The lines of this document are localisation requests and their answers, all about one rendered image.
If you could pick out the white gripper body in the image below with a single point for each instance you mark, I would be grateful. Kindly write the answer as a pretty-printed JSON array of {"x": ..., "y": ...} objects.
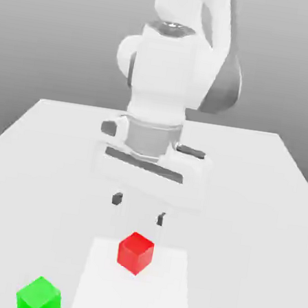
[{"x": 144, "y": 181}]

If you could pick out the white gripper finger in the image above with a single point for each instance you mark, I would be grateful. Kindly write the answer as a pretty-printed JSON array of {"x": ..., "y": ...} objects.
[
  {"x": 116, "y": 199},
  {"x": 161, "y": 219}
]

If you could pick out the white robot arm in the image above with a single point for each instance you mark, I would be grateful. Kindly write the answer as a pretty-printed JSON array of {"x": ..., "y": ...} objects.
[{"x": 161, "y": 74}]

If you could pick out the small red cube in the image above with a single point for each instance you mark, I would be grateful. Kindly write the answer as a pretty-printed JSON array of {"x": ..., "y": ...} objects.
[{"x": 135, "y": 252}]

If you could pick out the small green cube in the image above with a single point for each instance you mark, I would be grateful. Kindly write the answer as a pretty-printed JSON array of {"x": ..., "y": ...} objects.
[{"x": 38, "y": 296}]

